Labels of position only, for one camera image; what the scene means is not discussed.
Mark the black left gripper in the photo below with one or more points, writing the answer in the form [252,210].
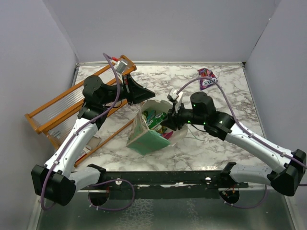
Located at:
[137,93]

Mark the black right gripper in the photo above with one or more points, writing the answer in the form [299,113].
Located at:
[171,124]

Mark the green snack packet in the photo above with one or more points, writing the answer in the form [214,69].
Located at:
[153,118]

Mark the green paper gift bag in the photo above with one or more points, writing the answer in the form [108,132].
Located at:
[144,140]

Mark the pink purple snack packet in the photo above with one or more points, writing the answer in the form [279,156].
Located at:
[208,78]

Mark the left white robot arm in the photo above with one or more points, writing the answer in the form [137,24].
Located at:
[56,180]

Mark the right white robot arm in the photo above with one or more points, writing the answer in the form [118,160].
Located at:
[284,168]

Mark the small white box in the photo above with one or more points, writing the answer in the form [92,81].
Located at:
[92,144]

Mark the orange wooden rack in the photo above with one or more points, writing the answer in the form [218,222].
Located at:
[56,118]

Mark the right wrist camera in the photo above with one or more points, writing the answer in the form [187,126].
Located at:
[175,97]

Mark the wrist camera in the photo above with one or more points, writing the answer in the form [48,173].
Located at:
[120,64]
[175,97]

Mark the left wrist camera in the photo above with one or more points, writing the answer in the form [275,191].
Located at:
[120,64]

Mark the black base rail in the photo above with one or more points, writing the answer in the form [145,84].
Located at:
[165,184]

